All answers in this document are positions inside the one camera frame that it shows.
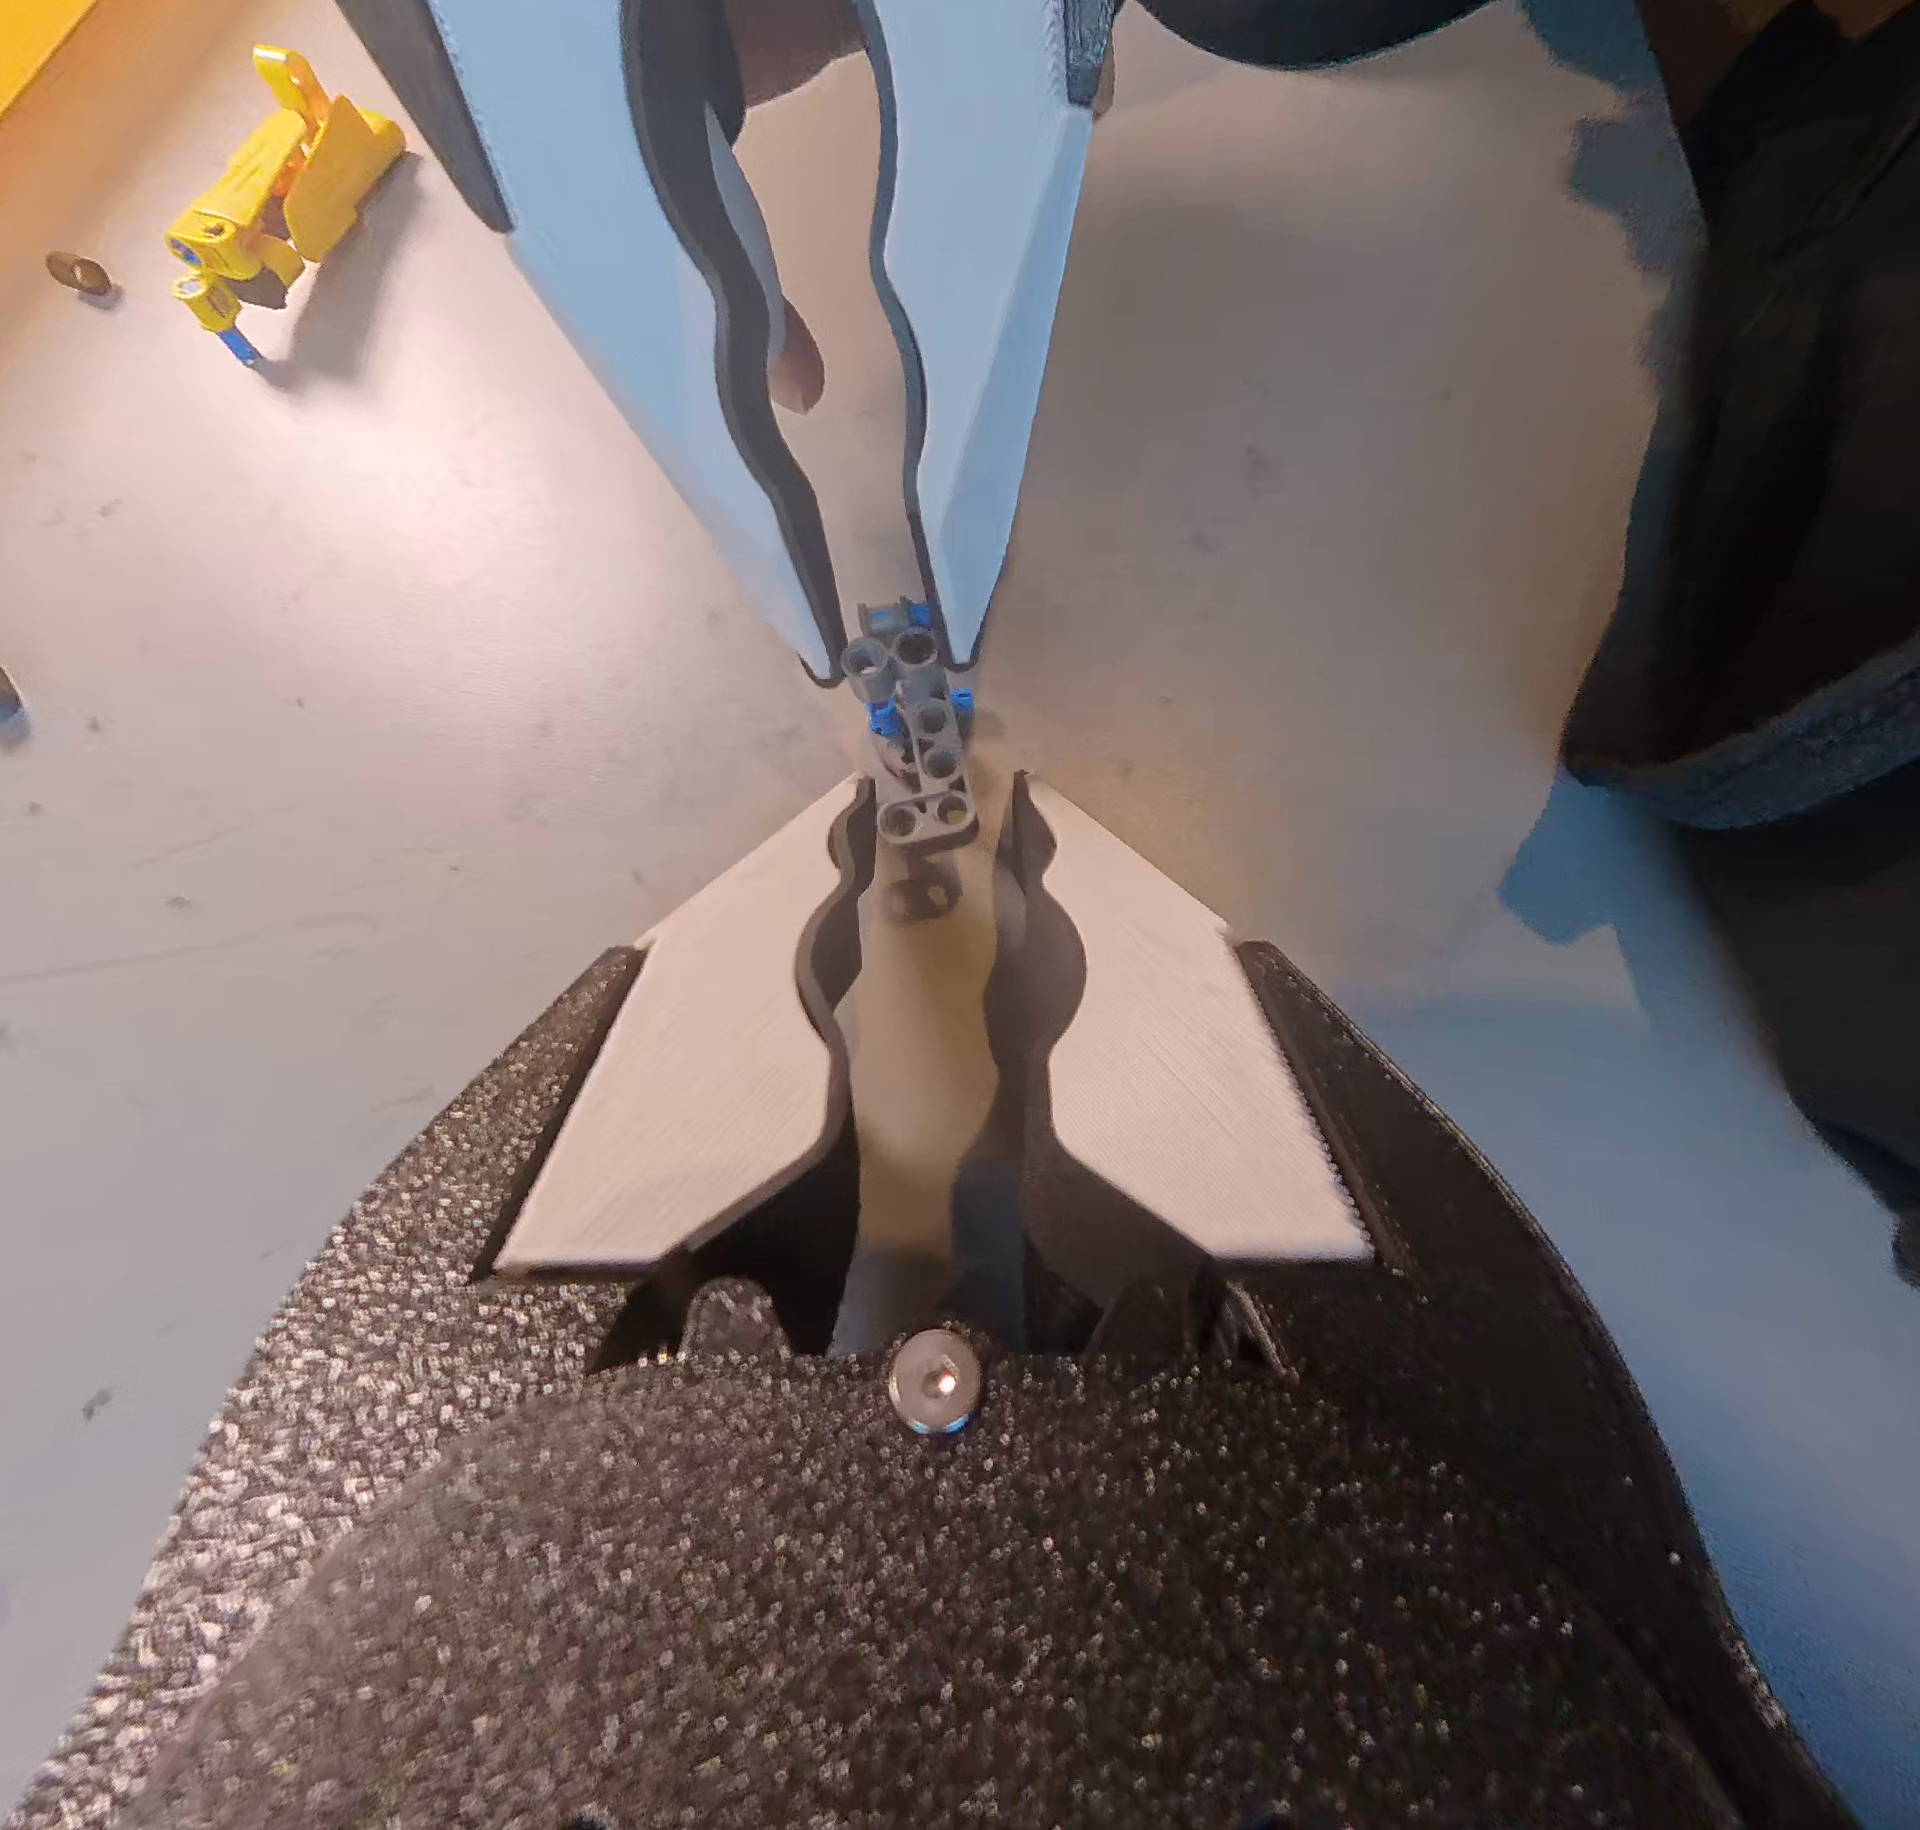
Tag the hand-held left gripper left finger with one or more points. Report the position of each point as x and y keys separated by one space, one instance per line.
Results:
x=676 y=1096

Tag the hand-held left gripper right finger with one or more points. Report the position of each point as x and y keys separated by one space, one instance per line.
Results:
x=1185 y=1081

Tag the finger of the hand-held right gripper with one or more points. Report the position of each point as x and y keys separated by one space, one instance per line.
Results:
x=990 y=211
x=570 y=181

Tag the grey brick beam assembly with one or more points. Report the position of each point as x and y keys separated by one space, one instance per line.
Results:
x=906 y=691

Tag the grey desk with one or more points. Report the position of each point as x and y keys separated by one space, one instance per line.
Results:
x=376 y=736

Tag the person's right hand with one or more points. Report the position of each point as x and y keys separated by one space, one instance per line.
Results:
x=799 y=360

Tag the yellow brick assembly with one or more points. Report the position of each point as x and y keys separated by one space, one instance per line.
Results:
x=337 y=165

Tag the small black brick bush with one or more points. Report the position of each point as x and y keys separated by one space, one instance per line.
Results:
x=81 y=276

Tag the light grey axle connector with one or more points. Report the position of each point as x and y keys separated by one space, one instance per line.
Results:
x=9 y=701

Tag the black printed sweatshirt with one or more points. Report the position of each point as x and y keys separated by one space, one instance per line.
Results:
x=1800 y=435

